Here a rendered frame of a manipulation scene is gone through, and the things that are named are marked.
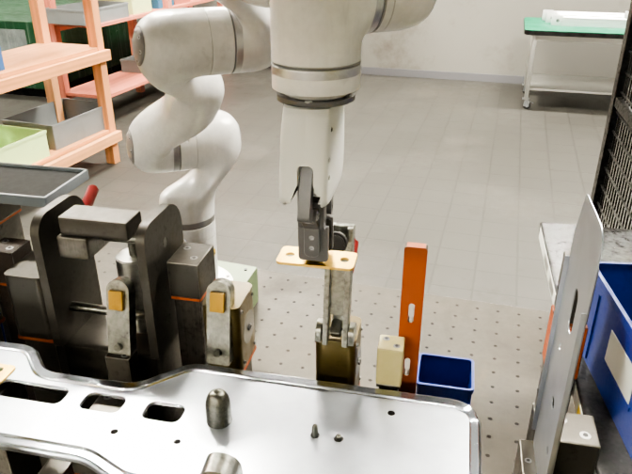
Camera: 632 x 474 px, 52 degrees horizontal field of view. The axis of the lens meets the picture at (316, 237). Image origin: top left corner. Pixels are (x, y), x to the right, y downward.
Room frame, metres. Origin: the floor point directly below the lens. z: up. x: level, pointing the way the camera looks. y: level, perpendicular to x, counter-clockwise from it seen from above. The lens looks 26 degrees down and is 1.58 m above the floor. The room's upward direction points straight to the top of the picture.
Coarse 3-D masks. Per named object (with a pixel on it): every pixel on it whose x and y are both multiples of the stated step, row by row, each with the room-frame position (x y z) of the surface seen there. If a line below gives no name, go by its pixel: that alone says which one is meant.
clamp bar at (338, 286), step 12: (336, 228) 0.77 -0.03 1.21; (348, 228) 0.76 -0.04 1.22; (336, 240) 0.74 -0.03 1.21; (348, 240) 0.76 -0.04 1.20; (324, 276) 0.76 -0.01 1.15; (336, 276) 0.76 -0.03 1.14; (348, 276) 0.75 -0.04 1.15; (324, 288) 0.75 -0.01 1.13; (336, 288) 0.76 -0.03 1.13; (348, 288) 0.75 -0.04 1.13; (324, 300) 0.75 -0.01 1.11; (336, 300) 0.76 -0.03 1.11; (348, 300) 0.75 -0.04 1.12; (324, 312) 0.75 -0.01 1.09; (336, 312) 0.76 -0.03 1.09; (348, 312) 0.74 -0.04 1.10; (324, 324) 0.75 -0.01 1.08; (348, 324) 0.74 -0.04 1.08; (324, 336) 0.74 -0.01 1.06
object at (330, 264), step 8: (288, 248) 0.64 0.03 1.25; (296, 248) 0.64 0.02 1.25; (280, 256) 0.62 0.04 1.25; (296, 256) 0.62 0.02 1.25; (336, 256) 0.62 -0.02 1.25; (344, 256) 0.62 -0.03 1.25; (352, 256) 0.62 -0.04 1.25; (288, 264) 0.60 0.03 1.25; (296, 264) 0.60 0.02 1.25; (304, 264) 0.60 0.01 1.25; (312, 264) 0.60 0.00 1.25; (320, 264) 0.60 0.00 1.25; (328, 264) 0.60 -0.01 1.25; (336, 264) 0.60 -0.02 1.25; (344, 264) 0.60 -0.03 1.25; (352, 264) 0.60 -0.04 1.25
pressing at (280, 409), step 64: (64, 384) 0.71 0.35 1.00; (128, 384) 0.71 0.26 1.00; (192, 384) 0.71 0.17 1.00; (256, 384) 0.71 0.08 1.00; (320, 384) 0.71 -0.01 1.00; (0, 448) 0.60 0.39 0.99; (64, 448) 0.60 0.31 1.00; (128, 448) 0.59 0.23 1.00; (192, 448) 0.59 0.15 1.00; (256, 448) 0.59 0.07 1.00; (320, 448) 0.59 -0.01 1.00; (384, 448) 0.59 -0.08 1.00; (448, 448) 0.59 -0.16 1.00
